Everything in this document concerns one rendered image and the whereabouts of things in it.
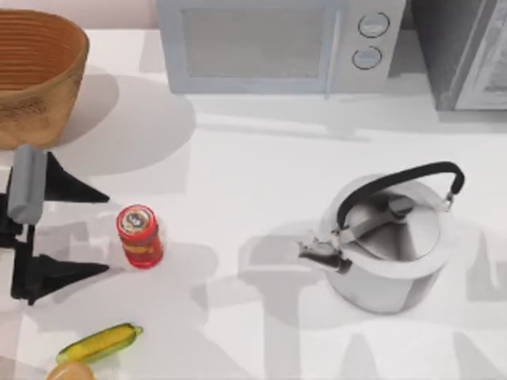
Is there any red can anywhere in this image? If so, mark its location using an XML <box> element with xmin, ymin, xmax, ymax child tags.
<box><xmin>116</xmin><ymin>203</ymin><xmax>165</xmax><ymax>272</ymax></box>

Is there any pale microwave oven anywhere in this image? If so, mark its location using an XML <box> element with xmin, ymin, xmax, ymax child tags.
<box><xmin>154</xmin><ymin>0</ymin><xmax>407</xmax><ymax>97</ymax></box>

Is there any microwave oven door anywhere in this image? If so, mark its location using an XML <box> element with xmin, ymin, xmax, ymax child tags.
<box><xmin>154</xmin><ymin>0</ymin><xmax>342</xmax><ymax>97</ymax></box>

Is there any silver kettle with black handle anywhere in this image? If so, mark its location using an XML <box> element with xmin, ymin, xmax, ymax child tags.
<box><xmin>297</xmin><ymin>161</ymin><xmax>466</xmax><ymax>316</ymax></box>

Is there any microwave oven knob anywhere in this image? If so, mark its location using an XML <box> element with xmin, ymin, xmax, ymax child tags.
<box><xmin>351</xmin><ymin>44</ymin><xmax>384</xmax><ymax>71</ymax></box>
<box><xmin>357</xmin><ymin>10</ymin><xmax>391</xmax><ymax>37</ymax></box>

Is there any brown woven basket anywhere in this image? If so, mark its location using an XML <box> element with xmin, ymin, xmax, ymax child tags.
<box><xmin>0</xmin><ymin>9</ymin><xmax>91</xmax><ymax>150</ymax></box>

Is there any pale grey rounded box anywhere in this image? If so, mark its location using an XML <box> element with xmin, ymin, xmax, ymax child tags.
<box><xmin>8</xmin><ymin>143</ymin><xmax>48</xmax><ymax>225</ymax></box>

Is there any yellow corn cob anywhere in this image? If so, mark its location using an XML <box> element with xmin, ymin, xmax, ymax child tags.
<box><xmin>55</xmin><ymin>322</ymin><xmax>144</xmax><ymax>365</ymax></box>

